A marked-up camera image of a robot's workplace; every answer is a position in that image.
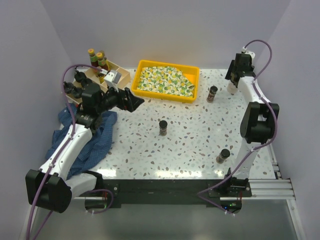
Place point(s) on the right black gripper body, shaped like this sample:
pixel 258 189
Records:
pixel 231 69

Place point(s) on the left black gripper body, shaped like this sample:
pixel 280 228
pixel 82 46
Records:
pixel 113 99

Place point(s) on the clear shaker jar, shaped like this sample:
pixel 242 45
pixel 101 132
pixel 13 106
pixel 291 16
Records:
pixel 68 87
pixel 231 88
pixel 77 92
pixel 79 76

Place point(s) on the dark spice jar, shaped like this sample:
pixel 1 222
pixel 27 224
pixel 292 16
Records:
pixel 163 127

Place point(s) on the red sauce bottle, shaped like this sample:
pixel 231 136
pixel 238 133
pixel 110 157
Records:
pixel 102 61

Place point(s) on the green-label sauce bottle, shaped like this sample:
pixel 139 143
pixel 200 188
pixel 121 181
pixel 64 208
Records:
pixel 93 57

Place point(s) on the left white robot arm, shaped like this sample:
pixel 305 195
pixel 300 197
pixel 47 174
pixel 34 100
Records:
pixel 48 187

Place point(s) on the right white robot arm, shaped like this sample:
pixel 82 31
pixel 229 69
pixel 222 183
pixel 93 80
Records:
pixel 257 128

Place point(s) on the cream divided organizer tray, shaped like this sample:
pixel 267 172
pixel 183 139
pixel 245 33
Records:
pixel 90 73

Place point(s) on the blue checkered cloth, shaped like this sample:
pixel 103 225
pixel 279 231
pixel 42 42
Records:
pixel 94 151

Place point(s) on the lemon-print cloth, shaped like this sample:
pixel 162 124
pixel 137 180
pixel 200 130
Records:
pixel 165 80

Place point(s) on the yellow plastic bin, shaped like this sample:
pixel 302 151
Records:
pixel 191 72

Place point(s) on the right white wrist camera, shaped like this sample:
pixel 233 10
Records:
pixel 244 50

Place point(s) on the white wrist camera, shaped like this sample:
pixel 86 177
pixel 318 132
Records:
pixel 112 79
pixel 244 50

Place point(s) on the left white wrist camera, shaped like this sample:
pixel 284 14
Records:
pixel 112 79

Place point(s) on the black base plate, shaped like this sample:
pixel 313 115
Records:
pixel 210 192

